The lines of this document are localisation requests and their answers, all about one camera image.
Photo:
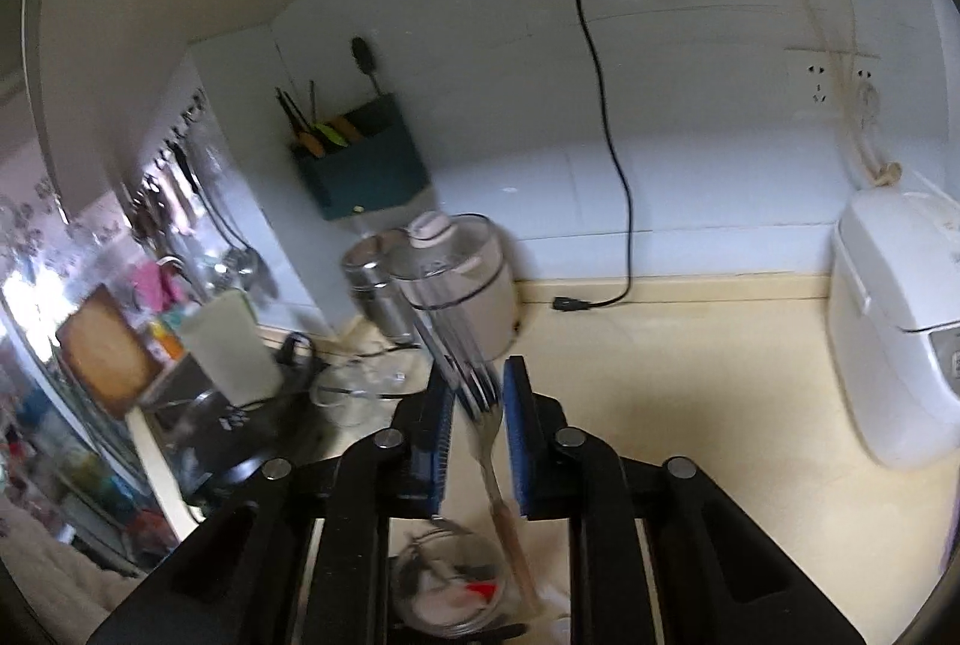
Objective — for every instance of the black electric griddle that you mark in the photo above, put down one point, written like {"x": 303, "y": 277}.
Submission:
{"x": 225, "y": 442}

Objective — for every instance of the white cutting board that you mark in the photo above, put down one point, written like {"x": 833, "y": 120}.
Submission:
{"x": 225, "y": 345}

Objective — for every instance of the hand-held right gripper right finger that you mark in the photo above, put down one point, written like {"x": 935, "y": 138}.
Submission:
{"x": 521, "y": 435}

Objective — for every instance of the black wall hook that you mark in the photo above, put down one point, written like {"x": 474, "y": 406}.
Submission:
{"x": 362, "y": 52}

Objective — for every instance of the pink cloth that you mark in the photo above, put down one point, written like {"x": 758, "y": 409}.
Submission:
{"x": 157, "y": 285}

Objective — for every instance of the white rice cooker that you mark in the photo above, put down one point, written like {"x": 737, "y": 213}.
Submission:
{"x": 892, "y": 345}

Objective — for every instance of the dark green knife holder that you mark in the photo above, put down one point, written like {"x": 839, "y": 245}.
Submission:
{"x": 375, "y": 172}

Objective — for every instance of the clear glass tumbler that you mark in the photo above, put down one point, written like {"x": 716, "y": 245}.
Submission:
{"x": 352, "y": 401}

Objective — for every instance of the wooden cutting board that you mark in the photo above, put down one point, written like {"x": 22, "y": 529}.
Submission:
{"x": 105, "y": 352}

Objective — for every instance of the stainless steel canister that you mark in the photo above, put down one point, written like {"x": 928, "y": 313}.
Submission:
{"x": 375, "y": 300}

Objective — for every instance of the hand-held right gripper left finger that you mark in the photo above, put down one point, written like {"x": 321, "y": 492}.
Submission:
{"x": 439, "y": 450}

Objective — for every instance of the wall hook rail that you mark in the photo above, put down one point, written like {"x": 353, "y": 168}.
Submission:
{"x": 176, "y": 127}

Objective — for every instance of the tall clear glass cup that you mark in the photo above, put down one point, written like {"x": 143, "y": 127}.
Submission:
{"x": 405, "y": 562}

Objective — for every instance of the red plastic spatula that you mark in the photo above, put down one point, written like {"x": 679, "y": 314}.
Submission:
{"x": 481, "y": 591}

